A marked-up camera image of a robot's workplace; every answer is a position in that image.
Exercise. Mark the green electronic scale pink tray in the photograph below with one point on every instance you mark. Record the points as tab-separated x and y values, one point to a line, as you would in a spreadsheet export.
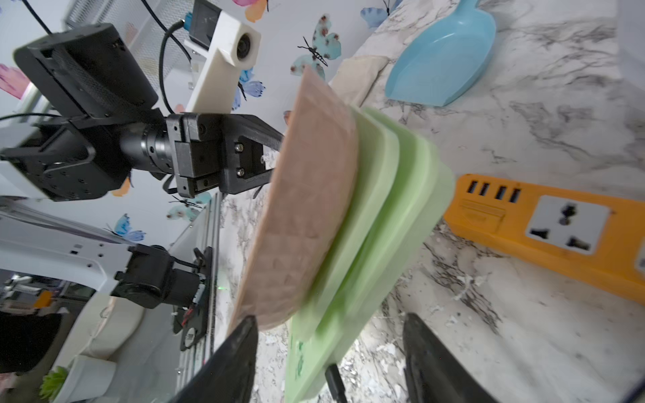
352	197

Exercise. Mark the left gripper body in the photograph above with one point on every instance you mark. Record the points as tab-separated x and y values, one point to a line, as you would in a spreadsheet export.
199	152

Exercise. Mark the blue plastic dustpan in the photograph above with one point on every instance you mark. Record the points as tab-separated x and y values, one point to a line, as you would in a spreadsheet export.
446	60

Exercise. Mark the orange power strip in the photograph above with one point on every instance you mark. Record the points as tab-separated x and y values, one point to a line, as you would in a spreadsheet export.
596	239

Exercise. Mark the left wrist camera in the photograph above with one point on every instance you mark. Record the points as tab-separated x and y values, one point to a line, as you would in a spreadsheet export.
229	47

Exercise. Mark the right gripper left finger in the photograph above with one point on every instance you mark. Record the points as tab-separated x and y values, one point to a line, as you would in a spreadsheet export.
229	374

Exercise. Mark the beige cloth glove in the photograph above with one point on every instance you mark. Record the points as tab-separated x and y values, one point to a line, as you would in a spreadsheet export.
356	76

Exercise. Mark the small succulent white pot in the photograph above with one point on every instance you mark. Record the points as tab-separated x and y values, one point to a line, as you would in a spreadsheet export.
84	379

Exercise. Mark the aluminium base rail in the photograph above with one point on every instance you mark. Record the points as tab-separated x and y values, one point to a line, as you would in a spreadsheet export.
198	332

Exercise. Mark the white tub outside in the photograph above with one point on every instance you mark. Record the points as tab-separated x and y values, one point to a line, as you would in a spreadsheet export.
103	326

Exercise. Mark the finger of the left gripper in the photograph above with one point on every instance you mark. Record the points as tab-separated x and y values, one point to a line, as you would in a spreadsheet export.
236	180
253	128

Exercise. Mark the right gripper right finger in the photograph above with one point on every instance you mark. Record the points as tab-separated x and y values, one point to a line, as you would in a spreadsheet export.
432	373

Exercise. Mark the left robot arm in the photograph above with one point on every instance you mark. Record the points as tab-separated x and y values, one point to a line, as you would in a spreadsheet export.
105	126

